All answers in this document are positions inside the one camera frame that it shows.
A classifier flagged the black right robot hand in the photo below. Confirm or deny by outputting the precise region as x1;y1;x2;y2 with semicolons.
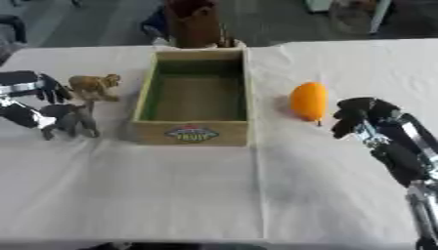
329;97;438;188

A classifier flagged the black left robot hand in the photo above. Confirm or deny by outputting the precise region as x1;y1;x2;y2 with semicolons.
0;69;75;130

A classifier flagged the tan cardboard box green inside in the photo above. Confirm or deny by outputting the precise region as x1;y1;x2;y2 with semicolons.
128;48;253;147

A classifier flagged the grey toy animal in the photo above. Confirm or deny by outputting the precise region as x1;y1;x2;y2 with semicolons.
39;101;103;142

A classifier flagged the brown toy animal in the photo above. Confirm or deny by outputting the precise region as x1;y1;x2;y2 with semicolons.
66;73;123;103

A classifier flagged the dark chair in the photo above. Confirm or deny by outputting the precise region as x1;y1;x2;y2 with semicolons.
0;14;29;45

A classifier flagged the orange toy fruit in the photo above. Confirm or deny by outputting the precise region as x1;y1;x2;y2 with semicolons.
287;81;330;127

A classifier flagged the person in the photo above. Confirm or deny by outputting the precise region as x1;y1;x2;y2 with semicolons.
160;0;240;50

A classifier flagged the white post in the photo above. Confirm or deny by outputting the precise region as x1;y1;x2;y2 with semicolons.
368;0;396;35

